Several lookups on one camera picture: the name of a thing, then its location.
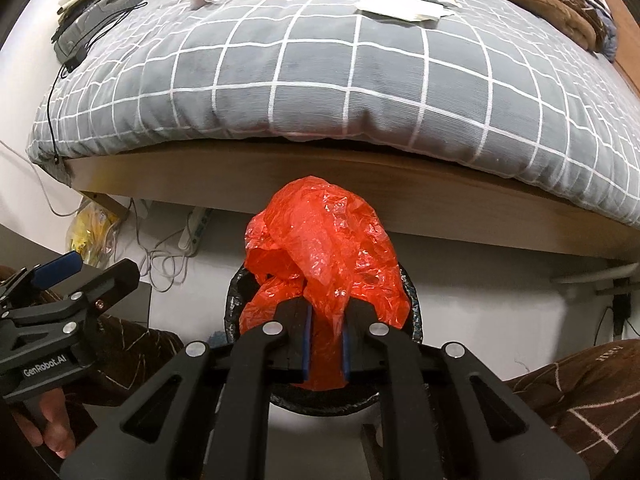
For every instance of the white paper sheet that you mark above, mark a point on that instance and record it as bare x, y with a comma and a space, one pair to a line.
400, 6

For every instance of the person's leg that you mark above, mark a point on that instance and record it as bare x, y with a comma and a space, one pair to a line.
590, 400
130, 355

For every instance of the grey suitcase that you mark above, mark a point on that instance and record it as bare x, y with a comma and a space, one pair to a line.
115, 0

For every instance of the red plastic bag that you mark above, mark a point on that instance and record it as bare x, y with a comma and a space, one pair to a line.
320, 240

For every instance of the person's right leg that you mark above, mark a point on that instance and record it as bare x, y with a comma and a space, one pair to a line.
590, 400

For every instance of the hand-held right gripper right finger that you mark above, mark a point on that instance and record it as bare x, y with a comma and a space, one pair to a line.
352, 345

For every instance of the brown fleece blanket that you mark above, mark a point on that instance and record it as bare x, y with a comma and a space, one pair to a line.
540, 0

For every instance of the white power strip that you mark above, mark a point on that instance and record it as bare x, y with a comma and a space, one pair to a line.
195, 230

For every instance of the black trash bin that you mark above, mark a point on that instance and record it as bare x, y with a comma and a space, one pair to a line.
320, 406

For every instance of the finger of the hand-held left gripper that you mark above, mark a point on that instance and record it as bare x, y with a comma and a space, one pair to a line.
110, 280
55, 267

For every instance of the wooden headboard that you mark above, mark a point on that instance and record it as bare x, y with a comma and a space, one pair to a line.
631, 67

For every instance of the person's left hand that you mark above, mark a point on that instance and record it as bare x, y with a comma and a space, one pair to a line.
50, 425

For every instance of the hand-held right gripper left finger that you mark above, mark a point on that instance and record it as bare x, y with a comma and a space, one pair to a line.
300, 340

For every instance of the person's left leg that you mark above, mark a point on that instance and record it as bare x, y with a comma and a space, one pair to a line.
130, 355

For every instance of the yellow plastic bag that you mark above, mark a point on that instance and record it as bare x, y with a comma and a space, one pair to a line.
90, 232

